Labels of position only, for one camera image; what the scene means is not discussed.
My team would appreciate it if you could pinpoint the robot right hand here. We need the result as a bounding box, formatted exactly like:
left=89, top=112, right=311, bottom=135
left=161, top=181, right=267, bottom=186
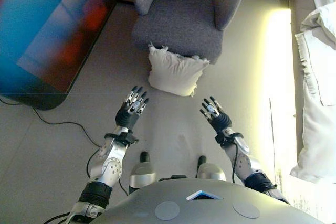
left=199, top=96, right=233, bottom=135

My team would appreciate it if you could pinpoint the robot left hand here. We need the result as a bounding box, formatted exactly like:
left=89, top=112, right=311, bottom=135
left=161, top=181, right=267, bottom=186
left=115, top=85, right=150, bottom=130

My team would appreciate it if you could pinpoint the white fringed cushion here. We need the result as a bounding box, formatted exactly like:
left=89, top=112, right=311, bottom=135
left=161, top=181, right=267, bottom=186
left=147, top=41, right=211, bottom=98

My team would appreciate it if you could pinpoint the silver robot right leg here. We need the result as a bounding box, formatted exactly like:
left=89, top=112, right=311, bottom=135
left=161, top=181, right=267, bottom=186
left=195, top=155, right=227, bottom=183

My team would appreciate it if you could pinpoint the silver robot leg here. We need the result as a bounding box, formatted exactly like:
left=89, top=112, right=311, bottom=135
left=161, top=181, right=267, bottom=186
left=195, top=155, right=227, bottom=183
left=128, top=151, right=158, bottom=196

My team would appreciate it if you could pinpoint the silver robot left leg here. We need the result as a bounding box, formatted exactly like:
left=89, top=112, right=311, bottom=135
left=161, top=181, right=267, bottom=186
left=128, top=151, right=158, bottom=196

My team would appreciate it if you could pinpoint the grey robot torso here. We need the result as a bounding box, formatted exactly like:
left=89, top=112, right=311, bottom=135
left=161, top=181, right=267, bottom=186
left=89, top=174, right=326, bottom=224

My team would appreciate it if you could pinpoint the white fringed bed blanket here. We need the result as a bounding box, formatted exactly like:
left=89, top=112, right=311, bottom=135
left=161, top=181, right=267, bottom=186
left=289, top=31, right=336, bottom=184

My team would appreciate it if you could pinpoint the grey fabric armchair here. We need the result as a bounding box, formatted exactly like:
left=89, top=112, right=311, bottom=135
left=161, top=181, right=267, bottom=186
left=131, top=0, right=250, bottom=65

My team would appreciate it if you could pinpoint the dark glossy wooden table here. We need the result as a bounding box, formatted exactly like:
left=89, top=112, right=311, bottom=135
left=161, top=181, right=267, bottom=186
left=0, top=0, right=118, bottom=111

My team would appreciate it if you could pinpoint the crumpled white bed sheet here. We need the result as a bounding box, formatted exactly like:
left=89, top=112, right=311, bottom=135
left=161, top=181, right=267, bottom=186
left=300, top=0, right=336, bottom=49

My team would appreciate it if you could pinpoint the thin black cable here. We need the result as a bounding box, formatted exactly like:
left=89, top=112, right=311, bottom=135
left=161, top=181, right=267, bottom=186
left=269, top=98, right=279, bottom=186

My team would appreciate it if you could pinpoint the black floor cable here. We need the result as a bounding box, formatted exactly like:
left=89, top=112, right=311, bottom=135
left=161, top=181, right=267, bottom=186
left=0, top=97, right=129, bottom=196

